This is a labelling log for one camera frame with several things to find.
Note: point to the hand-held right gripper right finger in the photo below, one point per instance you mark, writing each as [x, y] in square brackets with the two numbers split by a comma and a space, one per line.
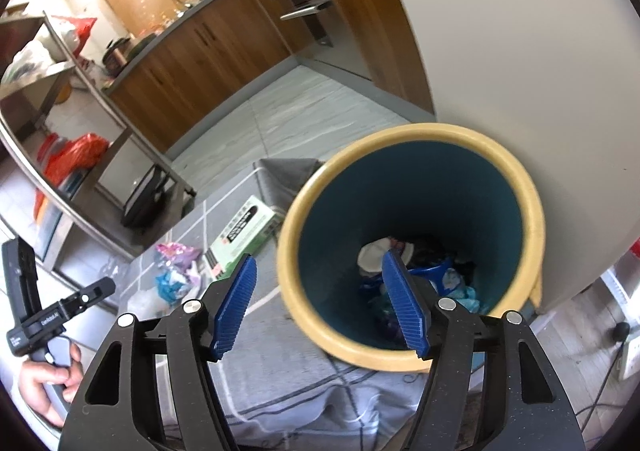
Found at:
[405, 301]

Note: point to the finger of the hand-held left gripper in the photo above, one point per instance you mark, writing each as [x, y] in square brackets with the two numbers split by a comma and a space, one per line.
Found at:
[90, 296]

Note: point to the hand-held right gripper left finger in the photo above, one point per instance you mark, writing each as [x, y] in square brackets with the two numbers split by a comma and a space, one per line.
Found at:
[235, 301]

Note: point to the blue wet wipes packet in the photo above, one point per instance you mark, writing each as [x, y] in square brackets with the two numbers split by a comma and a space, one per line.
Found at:
[425, 275]

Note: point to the white red printed bag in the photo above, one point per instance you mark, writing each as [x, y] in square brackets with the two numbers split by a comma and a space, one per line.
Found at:
[375, 256]

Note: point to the light blue face mask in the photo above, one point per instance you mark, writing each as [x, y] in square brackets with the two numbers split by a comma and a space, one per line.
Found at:
[460, 293]

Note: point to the teal bin with yellow rim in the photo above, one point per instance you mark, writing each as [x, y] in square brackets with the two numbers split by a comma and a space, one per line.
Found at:
[450, 211]

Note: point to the person's left hand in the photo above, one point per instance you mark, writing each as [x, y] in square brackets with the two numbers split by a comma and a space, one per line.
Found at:
[37, 381]

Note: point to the light blue crumpled wrapper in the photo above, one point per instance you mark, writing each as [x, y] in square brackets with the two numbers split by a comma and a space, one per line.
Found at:
[170, 287]

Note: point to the blue clear storage box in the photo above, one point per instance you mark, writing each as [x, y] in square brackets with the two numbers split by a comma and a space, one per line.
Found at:
[50, 226]

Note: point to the green white carton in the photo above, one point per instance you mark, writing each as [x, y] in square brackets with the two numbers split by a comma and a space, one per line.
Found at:
[240, 231]

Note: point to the pink crumpled wrapper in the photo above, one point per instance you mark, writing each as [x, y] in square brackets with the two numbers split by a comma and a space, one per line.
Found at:
[175, 252]

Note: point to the grey checked blanket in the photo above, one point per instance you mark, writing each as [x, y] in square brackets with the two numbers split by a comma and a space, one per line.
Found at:
[300, 371]

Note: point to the black flat appliance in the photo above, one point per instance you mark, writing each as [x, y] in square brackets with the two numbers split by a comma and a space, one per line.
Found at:
[145, 196]

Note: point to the large red plastic bag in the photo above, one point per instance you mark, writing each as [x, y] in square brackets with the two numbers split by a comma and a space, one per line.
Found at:
[75, 153]

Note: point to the steel shelf rack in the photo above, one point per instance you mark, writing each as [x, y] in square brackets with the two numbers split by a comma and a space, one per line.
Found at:
[15, 91]

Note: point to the white plastic bag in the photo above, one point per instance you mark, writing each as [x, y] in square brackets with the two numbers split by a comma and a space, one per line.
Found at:
[27, 58]

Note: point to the white power strip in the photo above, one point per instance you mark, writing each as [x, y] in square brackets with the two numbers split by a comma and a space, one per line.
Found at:
[632, 357]

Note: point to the dark rice cooker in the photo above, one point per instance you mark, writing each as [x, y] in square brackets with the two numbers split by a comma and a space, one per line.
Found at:
[117, 58]

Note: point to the wooden base cabinet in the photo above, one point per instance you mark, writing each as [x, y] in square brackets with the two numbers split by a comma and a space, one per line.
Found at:
[200, 56]

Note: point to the black wok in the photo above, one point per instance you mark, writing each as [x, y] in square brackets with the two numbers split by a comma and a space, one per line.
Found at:
[142, 46]

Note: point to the small red plastic bag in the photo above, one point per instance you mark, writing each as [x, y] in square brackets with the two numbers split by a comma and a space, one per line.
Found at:
[75, 27]

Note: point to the wooden cabinet with oven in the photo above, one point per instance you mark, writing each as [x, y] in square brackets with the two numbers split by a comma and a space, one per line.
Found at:
[380, 31]

